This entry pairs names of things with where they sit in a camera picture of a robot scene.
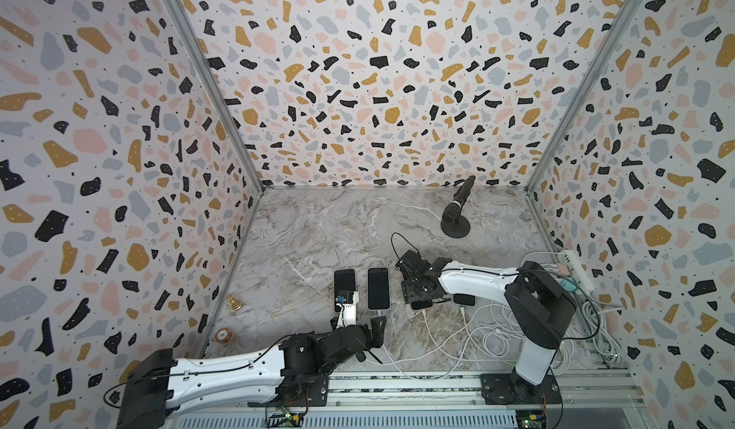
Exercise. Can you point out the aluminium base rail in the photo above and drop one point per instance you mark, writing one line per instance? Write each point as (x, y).
(577, 399)

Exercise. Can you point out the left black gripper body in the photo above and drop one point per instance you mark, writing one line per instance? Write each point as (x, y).
(370, 344)

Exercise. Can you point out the white power strip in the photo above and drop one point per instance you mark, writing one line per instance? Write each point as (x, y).
(577, 270)

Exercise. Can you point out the teal charger plug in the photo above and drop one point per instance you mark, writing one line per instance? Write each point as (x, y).
(569, 285)

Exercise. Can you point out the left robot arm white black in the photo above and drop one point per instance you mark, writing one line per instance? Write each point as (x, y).
(163, 386)

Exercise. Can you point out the black microphone on stand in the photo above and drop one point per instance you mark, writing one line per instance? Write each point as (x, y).
(453, 223)

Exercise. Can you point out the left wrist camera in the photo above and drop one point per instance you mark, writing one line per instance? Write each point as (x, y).
(346, 308)

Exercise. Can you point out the black phone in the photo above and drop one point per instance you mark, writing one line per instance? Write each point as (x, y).
(421, 305)
(378, 287)
(464, 300)
(344, 288)

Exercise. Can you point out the small gold figurine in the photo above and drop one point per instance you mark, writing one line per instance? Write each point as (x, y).
(234, 304)

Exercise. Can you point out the pink charger plug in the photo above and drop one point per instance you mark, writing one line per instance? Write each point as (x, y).
(563, 270)

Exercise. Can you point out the round copper tape roll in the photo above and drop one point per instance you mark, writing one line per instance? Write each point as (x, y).
(223, 336)

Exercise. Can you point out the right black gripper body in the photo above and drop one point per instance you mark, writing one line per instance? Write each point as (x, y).
(411, 291)

